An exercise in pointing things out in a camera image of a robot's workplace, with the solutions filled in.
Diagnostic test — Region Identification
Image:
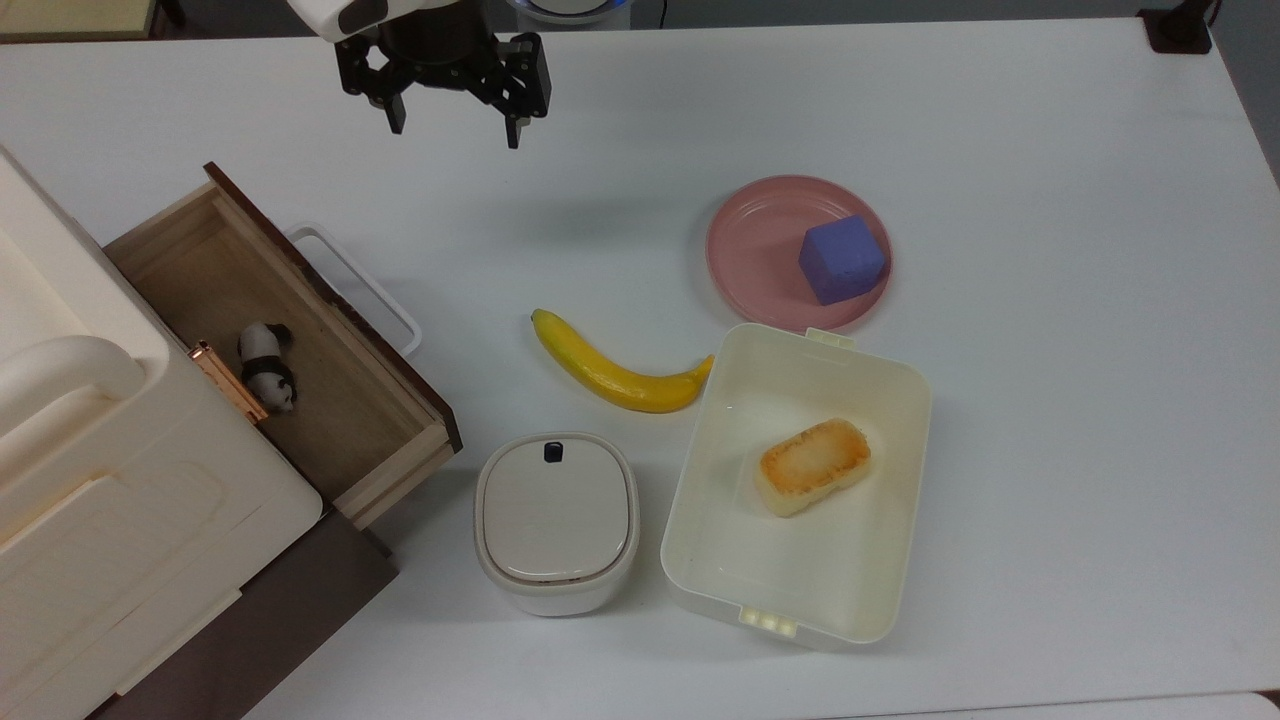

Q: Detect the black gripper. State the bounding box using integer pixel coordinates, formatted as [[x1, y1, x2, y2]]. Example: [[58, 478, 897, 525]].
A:
[[335, 0, 552, 150]]

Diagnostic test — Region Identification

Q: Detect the open wooden drawer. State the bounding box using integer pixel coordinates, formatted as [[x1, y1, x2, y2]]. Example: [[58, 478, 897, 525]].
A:
[[103, 162, 464, 531]]

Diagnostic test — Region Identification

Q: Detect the small panda toy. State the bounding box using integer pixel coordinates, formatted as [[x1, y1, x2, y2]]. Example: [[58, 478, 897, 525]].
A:
[[237, 321, 300, 415]]

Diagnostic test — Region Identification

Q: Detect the yellow banana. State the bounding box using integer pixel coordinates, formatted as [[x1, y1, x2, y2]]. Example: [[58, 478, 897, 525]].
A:
[[530, 308, 717, 415]]

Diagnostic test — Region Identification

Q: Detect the pink plate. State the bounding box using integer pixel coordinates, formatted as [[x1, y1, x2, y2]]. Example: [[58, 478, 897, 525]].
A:
[[705, 175, 895, 334]]

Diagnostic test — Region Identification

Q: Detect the copper metal latch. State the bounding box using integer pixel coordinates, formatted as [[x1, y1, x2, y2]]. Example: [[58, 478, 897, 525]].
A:
[[187, 341, 270, 426]]

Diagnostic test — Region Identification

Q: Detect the yellowish wooden side table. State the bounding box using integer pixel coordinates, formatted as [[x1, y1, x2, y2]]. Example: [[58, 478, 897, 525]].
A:
[[0, 0, 163, 43]]

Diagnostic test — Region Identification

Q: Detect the purple foam cube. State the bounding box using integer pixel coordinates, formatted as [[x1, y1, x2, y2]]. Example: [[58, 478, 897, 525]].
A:
[[797, 214, 889, 307]]

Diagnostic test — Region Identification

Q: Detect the small white lidded container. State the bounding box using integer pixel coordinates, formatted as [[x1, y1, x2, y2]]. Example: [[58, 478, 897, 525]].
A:
[[473, 431, 642, 618]]

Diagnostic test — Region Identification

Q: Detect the toasted bread piece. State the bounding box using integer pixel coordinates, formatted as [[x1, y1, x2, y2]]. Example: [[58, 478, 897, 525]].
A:
[[752, 417, 873, 519]]

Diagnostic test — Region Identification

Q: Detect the cream plastic storage box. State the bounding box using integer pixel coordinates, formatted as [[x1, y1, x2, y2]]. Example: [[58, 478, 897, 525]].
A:
[[0, 147, 327, 720]]

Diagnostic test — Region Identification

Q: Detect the dark brown cabinet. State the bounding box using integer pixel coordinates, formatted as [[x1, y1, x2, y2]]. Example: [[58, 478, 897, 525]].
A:
[[88, 505, 400, 720]]

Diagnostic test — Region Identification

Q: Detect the cream rectangular plastic container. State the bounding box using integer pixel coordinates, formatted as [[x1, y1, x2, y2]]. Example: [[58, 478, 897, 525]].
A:
[[659, 322, 934, 652]]

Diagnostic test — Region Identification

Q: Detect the robot base with blue ring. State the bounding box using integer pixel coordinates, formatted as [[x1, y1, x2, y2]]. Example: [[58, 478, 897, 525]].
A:
[[505, 0, 633, 27]]

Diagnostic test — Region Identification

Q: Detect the white drawer handle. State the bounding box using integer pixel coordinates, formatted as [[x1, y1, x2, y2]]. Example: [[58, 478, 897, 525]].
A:
[[286, 221, 424, 359]]

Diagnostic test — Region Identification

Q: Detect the black clamp mount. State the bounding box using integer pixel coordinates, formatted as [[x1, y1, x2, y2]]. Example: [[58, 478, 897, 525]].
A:
[[1137, 0, 1223, 55]]

